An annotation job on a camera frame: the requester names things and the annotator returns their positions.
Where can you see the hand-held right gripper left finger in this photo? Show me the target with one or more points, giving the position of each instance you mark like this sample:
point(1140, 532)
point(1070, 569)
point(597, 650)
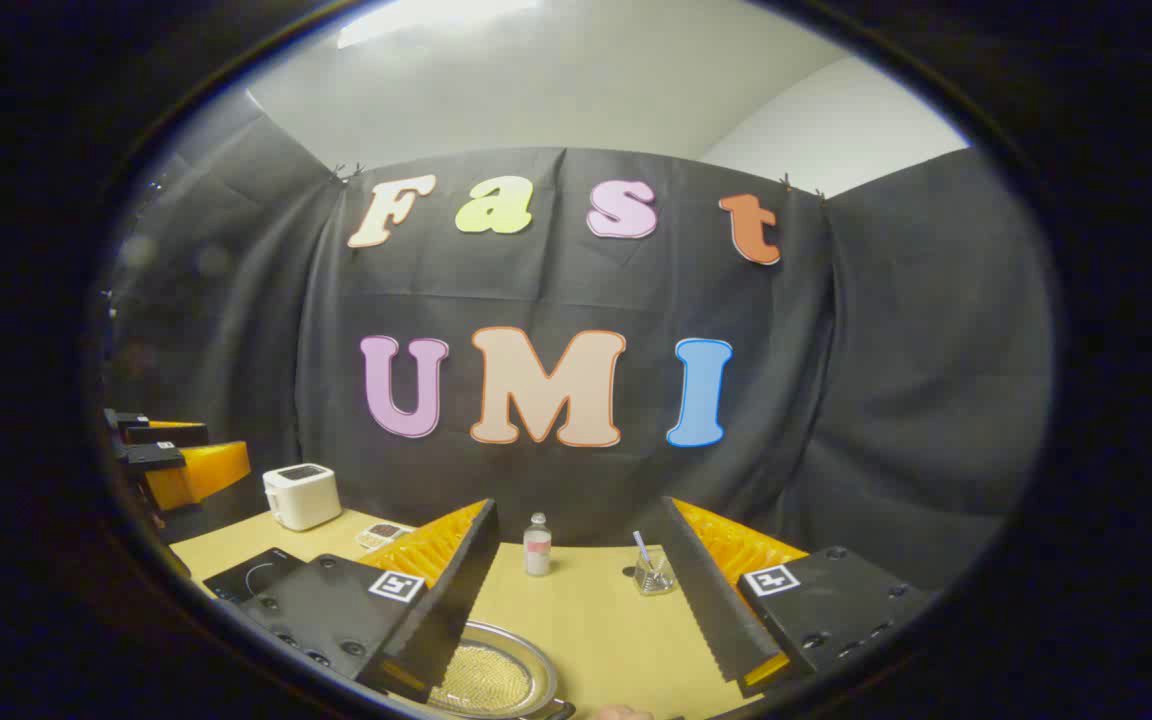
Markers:
point(451, 600)

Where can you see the white straw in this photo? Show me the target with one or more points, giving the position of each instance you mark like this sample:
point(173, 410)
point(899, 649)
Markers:
point(642, 545)

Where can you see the pile of yellow soybeans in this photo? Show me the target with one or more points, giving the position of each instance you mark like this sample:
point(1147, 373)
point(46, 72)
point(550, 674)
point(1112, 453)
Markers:
point(484, 682)

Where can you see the white toaster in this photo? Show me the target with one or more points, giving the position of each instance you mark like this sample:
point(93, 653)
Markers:
point(301, 497)

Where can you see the black induction cooktop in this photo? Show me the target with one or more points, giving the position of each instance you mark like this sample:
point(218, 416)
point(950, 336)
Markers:
point(246, 578)

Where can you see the black backdrop cloth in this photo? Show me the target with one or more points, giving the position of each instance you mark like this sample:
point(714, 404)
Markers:
point(836, 400)

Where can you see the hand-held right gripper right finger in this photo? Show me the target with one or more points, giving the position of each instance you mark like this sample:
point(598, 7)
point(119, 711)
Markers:
point(706, 590)

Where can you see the small clear bottle pink label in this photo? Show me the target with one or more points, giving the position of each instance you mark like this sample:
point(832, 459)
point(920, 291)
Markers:
point(537, 550)

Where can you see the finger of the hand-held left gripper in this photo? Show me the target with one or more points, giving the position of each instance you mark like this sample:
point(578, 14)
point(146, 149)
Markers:
point(171, 435)
point(201, 472)

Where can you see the white divided dish of beans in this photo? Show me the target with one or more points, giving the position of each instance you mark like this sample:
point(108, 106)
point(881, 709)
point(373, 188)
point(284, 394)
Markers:
point(383, 535)

